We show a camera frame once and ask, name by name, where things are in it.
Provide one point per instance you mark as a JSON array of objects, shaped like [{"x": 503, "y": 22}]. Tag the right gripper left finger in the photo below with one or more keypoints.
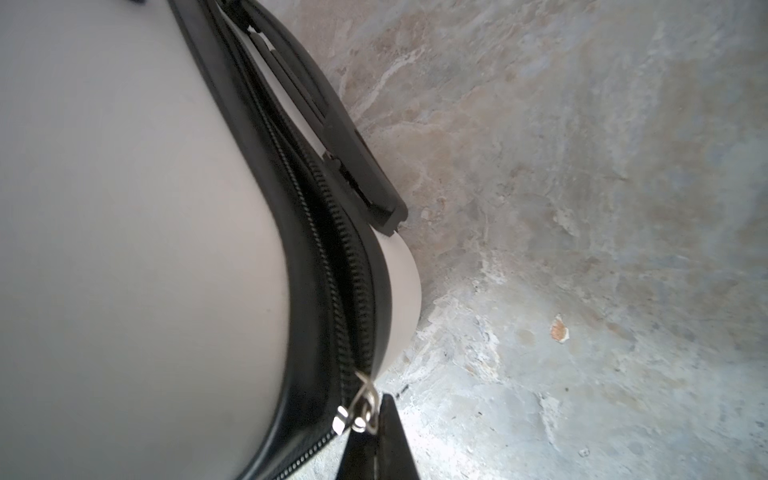
[{"x": 359, "y": 459}]

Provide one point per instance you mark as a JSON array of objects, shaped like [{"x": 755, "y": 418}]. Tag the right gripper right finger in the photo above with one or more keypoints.
[{"x": 394, "y": 457}]

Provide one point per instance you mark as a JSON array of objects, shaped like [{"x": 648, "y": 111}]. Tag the black and white suitcase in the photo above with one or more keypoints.
[{"x": 201, "y": 270}]

